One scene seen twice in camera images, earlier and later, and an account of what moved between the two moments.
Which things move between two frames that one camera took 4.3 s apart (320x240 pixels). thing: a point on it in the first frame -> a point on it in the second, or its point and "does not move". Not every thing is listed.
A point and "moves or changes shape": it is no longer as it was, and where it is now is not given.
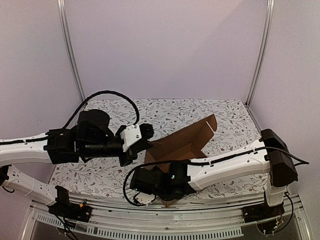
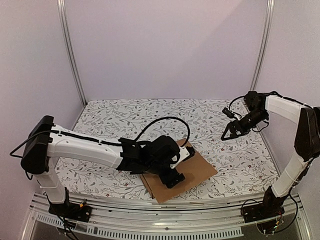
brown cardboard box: x=185 y=143 moves or changes shape
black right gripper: x=139 y=183 -> x=237 y=126
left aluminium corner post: x=63 y=9 does not move
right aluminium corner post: x=269 y=13 does not move
